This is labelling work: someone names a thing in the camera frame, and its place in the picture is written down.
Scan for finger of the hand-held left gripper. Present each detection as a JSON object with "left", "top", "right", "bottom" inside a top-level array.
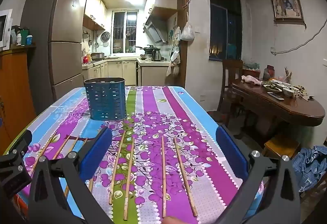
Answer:
[{"left": 2, "top": 129, "right": 33, "bottom": 162}]

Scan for person's right hand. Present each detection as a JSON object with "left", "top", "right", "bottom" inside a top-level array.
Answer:
[{"left": 163, "top": 216, "right": 183, "bottom": 224}]

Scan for dark room window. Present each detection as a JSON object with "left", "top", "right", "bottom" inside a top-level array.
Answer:
[{"left": 209, "top": 0, "right": 242, "bottom": 62}]

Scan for chopstick cup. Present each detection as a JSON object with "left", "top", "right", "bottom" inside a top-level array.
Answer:
[{"left": 283, "top": 66, "right": 293, "bottom": 84}]

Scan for pink cloth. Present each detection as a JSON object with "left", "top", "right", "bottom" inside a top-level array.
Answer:
[{"left": 241, "top": 75, "right": 262, "bottom": 85}]

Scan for framed wall picture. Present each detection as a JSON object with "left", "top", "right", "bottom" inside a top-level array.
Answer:
[{"left": 269, "top": 0, "right": 306, "bottom": 23}]

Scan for wood-trimmed upper kitchen cabinet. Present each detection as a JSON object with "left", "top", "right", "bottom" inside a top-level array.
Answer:
[{"left": 144, "top": 0, "right": 178, "bottom": 20}]

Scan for floral striped tablecloth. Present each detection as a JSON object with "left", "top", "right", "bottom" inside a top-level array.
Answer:
[{"left": 8, "top": 85, "right": 265, "bottom": 224}]

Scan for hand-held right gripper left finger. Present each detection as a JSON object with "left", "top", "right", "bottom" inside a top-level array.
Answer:
[{"left": 28, "top": 127, "right": 114, "bottom": 224}]

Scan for dark glass jar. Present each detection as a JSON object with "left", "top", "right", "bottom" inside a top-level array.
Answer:
[{"left": 263, "top": 65, "right": 275, "bottom": 81}]

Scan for white hanging plastic bag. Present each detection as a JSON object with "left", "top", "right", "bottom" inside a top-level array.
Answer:
[{"left": 180, "top": 20, "right": 196, "bottom": 42}]

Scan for plate of greens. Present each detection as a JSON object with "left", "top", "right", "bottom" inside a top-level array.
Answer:
[{"left": 263, "top": 84, "right": 283, "bottom": 94}]

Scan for dark wooden chair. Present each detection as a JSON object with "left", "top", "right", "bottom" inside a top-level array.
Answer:
[{"left": 206, "top": 59, "right": 245, "bottom": 125}]

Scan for barred kitchen window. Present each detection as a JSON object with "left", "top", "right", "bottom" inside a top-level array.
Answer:
[{"left": 111, "top": 10, "right": 140, "bottom": 55}]

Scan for green box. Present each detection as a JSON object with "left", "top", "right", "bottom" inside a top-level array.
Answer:
[{"left": 20, "top": 30, "right": 30, "bottom": 46}]

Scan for blue perforated utensil holder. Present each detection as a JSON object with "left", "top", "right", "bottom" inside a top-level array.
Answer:
[{"left": 84, "top": 77, "right": 127, "bottom": 121}]

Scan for white wall cable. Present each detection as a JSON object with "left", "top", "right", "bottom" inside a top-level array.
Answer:
[{"left": 270, "top": 18, "right": 327, "bottom": 56}]

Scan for beige stove counter cabinet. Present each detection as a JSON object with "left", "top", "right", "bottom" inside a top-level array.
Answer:
[{"left": 137, "top": 58, "right": 170, "bottom": 86}]

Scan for steel range hood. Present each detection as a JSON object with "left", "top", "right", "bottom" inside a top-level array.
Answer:
[{"left": 142, "top": 15, "right": 169, "bottom": 44}]

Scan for hanging cloth bags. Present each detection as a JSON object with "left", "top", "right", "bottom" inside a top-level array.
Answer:
[{"left": 166, "top": 45, "right": 181, "bottom": 77}]

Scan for dark wooden dining table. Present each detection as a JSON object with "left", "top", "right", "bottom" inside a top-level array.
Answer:
[{"left": 229, "top": 76, "right": 326, "bottom": 139}]

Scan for wooden stool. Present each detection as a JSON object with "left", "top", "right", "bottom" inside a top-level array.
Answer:
[{"left": 263, "top": 134, "right": 302, "bottom": 161}]

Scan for orange wooden cabinet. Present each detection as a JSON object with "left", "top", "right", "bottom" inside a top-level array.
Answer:
[{"left": 0, "top": 44, "right": 37, "bottom": 154}]

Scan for beige lower kitchen cabinets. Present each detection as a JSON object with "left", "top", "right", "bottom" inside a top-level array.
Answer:
[{"left": 82, "top": 59, "right": 137, "bottom": 86}]

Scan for white microwave oven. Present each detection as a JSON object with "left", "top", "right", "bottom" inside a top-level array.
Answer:
[{"left": 0, "top": 9, "right": 13, "bottom": 51}]

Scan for black wok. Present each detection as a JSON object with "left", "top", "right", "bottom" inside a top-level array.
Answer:
[{"left": 135, "top": 45, "right": 161, "bottom": 55}]

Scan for blue patterned cloth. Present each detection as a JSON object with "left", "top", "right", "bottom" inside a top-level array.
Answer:
[{"left": 291, "top": 145, "right": 327, "bottom": 192}]

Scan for beige upper kitchen cabinet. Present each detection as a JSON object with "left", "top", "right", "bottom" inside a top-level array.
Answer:
[{"left": 83, "top": 0, "right": 108, "bottom": 32}]

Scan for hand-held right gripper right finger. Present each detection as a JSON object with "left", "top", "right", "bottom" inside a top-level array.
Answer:
[{"left": 216, "top": 125, "right": 301, "bottom": 224}]

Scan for brown refrigerator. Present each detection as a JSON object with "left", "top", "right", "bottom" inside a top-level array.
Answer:
[{"left": 20, "top": 0, "right": 88, "bottom": 110}]

